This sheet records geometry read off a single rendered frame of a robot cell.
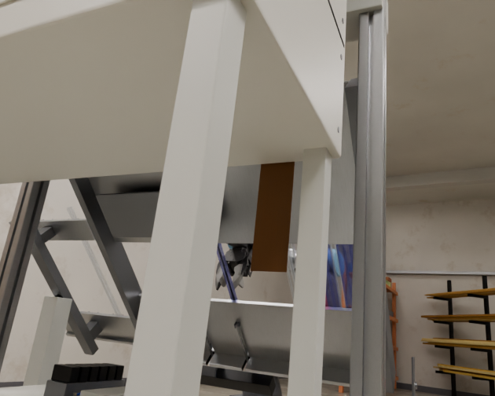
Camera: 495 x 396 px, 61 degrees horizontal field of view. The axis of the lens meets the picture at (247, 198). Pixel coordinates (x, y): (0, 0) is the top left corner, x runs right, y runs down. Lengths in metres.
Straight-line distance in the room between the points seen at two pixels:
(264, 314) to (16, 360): 3.98
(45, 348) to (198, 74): 1.25
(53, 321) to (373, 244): 1.08
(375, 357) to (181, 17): 0.46
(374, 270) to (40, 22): 0.48
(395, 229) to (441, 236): 1.04
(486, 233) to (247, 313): 9.69
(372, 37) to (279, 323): 0.69
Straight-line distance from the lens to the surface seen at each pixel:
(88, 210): 1.12
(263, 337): 1.16
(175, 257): 0.25
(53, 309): 1.46
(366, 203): 0.65
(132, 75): 0.45
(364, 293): 0.62
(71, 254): 5.10
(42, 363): 1.47
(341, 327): 1.06
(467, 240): 10.62
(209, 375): 1.32
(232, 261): 1.35
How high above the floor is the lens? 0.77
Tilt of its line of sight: 18 degrees up
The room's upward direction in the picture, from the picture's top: 6 degrees clockwise
